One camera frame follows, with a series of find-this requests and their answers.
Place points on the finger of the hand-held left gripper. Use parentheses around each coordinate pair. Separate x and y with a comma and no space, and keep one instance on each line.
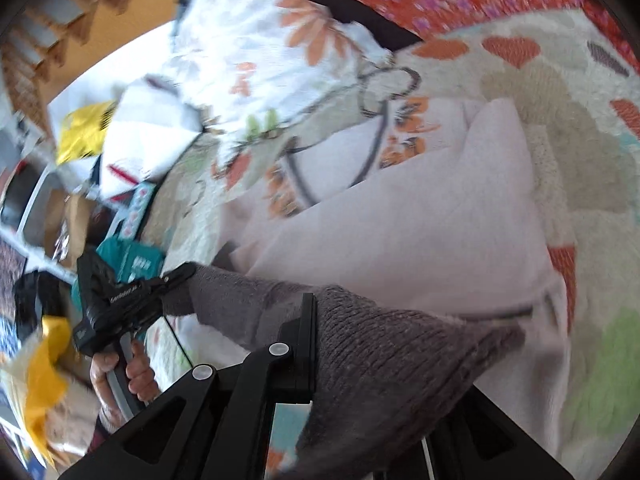
(177,276)

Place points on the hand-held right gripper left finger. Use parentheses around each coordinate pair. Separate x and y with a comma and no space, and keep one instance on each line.
(305,355)

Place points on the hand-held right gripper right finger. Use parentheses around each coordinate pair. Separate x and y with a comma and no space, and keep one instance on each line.
(480,440)

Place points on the white sweater with orange flowers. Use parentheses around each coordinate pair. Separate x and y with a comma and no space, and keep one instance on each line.
(425,240)

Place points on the person's left forearm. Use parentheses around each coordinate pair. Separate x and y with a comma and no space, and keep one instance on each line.
(107,422)

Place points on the person's left hand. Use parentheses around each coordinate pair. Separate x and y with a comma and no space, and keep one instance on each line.
(142,375)

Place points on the green box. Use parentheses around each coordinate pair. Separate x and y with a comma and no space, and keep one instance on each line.
(130,260)

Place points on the black bag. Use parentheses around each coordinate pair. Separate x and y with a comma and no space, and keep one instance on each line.
(37,300)

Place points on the light blue patterned box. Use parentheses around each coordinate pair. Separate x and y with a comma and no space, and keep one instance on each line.
(140,205)

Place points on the brown cardboard box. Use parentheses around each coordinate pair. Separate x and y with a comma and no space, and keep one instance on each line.
(70,220)

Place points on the yellow cloth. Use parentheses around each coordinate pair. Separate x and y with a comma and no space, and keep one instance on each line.
(45,375)

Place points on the white plastic bag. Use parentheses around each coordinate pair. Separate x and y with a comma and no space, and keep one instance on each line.
(145,130)

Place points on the yellow plastic bag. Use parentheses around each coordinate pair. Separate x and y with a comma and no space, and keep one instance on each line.
(82,130)

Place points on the white floral pillow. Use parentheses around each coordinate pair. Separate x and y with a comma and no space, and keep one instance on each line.
(260,45)

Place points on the quilted bedspread with heart print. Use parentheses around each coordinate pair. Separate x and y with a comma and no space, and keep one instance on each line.
(575,160)

